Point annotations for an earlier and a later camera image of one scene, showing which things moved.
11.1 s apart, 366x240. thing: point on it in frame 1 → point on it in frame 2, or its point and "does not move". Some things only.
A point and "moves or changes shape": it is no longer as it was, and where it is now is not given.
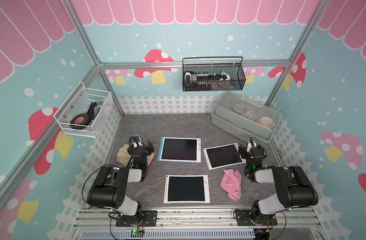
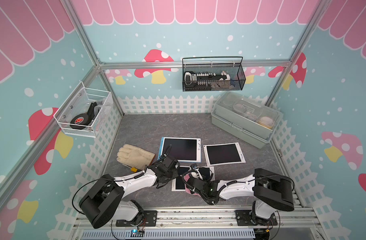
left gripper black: x=149 y=148 → x=166 y=182
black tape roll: x=81 y=119 does not move
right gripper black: x=244 y=150 → x=203 y=181
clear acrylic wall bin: x=84 y=111 does not move
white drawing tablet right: x=223 y=156 does not move
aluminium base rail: x=96 y=223 does not move
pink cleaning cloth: x=231 y=182 moves or changes shape
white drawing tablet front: x=186 y=188 moves or changes shape
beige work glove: x=124 y=158 does not move
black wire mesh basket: x=213 y=77 does not move
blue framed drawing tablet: x=180 y=149 does not move
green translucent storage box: x=252 y=119 does not move
